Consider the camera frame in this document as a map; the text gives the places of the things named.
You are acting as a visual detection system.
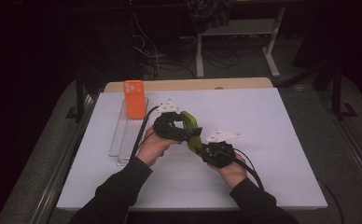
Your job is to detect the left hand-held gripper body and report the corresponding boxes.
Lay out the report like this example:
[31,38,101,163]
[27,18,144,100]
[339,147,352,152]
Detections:
[152,99,193,143]

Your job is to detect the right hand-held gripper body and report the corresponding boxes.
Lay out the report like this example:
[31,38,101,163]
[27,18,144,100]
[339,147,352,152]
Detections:
[201,128,243,169]

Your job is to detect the green cartoon phone case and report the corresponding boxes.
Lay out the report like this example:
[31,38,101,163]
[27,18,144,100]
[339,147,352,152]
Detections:
[179,110,204,154]

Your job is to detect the clear plastic tray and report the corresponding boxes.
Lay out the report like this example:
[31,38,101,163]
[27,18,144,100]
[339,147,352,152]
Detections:
[108,97,151,166]

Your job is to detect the person's left hand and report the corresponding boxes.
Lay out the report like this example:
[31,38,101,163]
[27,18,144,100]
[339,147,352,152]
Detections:
[136,125,179,168]

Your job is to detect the person's right hand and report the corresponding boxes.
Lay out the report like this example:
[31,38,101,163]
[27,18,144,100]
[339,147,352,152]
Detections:
[207,155,249,189]

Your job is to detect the wooden table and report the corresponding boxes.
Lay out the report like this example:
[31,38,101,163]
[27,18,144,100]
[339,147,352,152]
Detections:
[103,77,274,93]

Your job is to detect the white table mat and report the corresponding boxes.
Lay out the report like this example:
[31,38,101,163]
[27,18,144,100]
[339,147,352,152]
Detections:
[56,88,328,211]

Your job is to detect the black metal stand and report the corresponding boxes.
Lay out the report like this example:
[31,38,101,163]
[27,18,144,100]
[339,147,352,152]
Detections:
[330,60,358,121]
[64,70,91,123]

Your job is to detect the dark cloth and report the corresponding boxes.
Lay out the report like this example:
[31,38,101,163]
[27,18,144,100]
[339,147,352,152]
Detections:
[184,0,237,34]

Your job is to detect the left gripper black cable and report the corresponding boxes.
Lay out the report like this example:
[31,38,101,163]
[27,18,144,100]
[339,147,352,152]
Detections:
[130,105,160,159]

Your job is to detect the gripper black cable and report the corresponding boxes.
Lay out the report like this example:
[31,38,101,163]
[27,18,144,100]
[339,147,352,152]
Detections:
[130,105,160,159]
[231,147,265,191]

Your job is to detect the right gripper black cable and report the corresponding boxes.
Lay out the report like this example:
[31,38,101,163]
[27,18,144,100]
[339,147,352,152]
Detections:
[231,147,265,191]

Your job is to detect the bundle of floor cables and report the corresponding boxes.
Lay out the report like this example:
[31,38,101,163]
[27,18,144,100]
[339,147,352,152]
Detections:
[129,0,243,80]

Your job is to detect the white metal frame desk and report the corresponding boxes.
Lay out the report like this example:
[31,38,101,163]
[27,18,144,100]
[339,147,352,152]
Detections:
[195,5,286,79]

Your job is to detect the metal floor rail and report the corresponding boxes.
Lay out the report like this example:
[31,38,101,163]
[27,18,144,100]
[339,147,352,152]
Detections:
[29,92,106,224]
[336,119,362,202]

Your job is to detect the thin black floor cable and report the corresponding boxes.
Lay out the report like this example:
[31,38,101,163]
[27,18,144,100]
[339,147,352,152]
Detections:
[319,181,345,224]

